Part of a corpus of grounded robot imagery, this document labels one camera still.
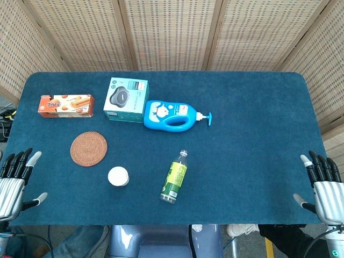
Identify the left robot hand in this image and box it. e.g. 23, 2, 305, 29
0, 148, 48, 221

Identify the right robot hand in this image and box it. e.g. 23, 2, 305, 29
292, 150, 344, 225

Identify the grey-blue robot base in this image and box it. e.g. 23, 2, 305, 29
107, 224, 224, 258

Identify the brown woven coaster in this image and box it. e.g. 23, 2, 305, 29
70, 131, 108, 167

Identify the blue jeans leg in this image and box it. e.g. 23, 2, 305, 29
51, 225, 107, 258

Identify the white sneaker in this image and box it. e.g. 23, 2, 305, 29
227, 224, 260, 238

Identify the blue table cloth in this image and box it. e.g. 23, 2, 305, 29
5, 70, 332, 226

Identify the orange biscuit box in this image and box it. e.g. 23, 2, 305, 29
38, 94, 95, 119

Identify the teal white product box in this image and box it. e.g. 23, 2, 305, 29
103, 77, 150, 124

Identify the clear bottle green label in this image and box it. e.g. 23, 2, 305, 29
159, 149, 189, 205

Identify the blue pump detergent bottle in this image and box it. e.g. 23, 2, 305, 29
143, 100, 213, 133

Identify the woven bamboo folding screen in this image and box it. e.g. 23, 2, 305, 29
0, 0, 344, 162

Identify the black cable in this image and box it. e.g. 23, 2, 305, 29
188, 225, 197, 258

